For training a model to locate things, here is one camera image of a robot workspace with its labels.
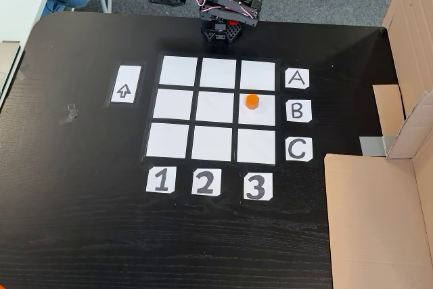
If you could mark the round orange token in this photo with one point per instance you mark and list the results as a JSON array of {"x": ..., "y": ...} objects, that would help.
[{"x": 252, "y": 101}]

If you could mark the white nine-square grid sheet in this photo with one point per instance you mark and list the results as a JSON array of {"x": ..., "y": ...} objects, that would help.
[{"x": 216, "y": 108}]

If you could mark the black and red clamp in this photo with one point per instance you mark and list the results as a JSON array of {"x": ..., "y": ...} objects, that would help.
[{"x": 232, "y": 22}]

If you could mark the paper sheet with arrow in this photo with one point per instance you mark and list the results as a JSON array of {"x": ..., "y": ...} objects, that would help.
[{"x": 125, "y": 86}]

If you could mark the crumpled clear tape piece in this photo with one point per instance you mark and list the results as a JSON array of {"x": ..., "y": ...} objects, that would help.
[{"x": 69, "y": 114}]

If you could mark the paper sheet letter A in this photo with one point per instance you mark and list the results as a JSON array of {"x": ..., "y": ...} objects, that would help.
[{"x": 297, "y": 78}]

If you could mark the flat clear tape piece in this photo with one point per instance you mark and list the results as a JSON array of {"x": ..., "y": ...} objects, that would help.
[{"x": 24, "y": 72}]

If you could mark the paper sheet letter B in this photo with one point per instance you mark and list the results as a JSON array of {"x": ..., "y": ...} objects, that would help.
[{"x": 298, "y": 111}]

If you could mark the paper sheet number 1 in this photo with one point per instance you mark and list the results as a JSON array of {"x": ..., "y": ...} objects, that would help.
[{"x": 160, "y": 180}]

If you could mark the paper sheet number 2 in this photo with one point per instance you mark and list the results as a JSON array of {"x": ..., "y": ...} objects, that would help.
[{"x": 206, "y": 182}]

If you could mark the paper sheet letter C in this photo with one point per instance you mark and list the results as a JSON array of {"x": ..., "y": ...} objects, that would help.
[{"x": 298, "y": 149}]

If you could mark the paper sheet number 3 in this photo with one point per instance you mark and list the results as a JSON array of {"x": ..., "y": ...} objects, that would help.
[{"x": 257, "y": 186}]

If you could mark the grey tape strip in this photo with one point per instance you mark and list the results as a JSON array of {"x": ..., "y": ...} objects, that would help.
[{"x": 373, "y": 145}]

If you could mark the brown cardboard screen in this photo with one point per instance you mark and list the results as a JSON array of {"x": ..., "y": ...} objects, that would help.
[{"x": 375, "y": 221}]

